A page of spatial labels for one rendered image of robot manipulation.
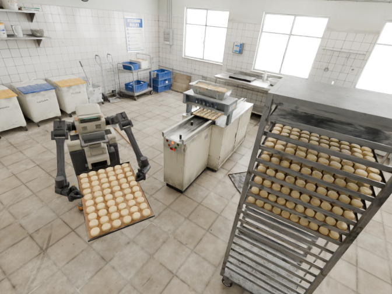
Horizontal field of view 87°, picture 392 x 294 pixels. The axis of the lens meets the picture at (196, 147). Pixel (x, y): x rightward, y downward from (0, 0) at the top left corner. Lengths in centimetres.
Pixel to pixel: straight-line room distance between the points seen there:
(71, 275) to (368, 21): 603
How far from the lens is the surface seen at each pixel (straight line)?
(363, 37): 563
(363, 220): 139
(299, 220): 156
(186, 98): 311
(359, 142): 118
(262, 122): 114
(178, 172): 272
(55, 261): 265
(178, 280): 231
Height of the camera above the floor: 209
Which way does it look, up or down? 32 degrees down
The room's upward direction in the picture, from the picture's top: 5 degrees clockwise
